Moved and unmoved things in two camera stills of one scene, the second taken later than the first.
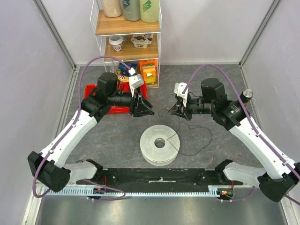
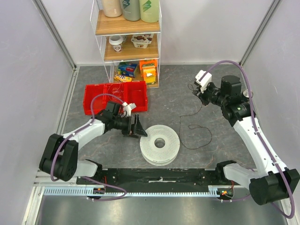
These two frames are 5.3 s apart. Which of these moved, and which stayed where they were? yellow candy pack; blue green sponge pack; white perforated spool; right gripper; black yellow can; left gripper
Moved: left gripper; right gripper
Stayed: yellow candy pack; white perforated spool; blue green sponge pack; black yellow can
